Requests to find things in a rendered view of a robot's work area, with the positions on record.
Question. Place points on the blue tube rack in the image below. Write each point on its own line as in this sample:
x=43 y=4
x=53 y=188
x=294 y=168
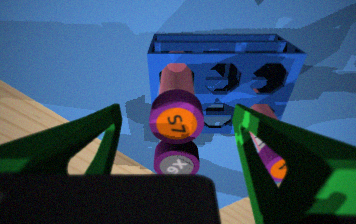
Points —
x=210 y=56

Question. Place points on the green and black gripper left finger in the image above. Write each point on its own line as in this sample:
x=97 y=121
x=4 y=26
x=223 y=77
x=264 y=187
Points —
x=49 y=151

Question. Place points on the blue flat mat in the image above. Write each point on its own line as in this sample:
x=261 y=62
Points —
x=76 y=57

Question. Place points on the sample tube with purple cap and orange dot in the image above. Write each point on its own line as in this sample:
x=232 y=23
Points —
x=274 y=163
x=176 y=115

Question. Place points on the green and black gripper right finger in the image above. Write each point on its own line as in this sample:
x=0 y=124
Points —
x=320 y=177

